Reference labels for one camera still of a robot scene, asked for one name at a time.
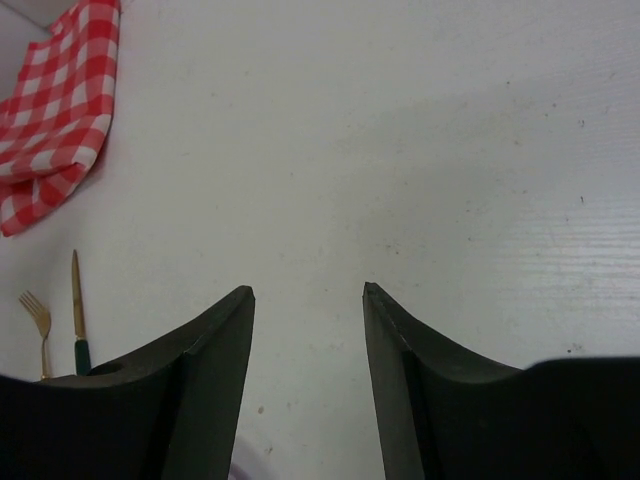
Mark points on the red white checkered cloth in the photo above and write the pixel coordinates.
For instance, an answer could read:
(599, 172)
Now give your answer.
(55, 123)

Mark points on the gold knife green handle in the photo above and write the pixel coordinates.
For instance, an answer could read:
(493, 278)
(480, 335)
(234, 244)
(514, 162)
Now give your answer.
(81, 346)

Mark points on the gold fork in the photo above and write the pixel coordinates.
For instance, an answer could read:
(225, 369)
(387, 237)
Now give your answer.
(42, 319)

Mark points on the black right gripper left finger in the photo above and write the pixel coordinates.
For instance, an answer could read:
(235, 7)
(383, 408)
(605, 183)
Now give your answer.
(167, 410)

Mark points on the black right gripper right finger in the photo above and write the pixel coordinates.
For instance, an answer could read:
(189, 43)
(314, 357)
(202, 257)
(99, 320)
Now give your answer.
(446, 412)

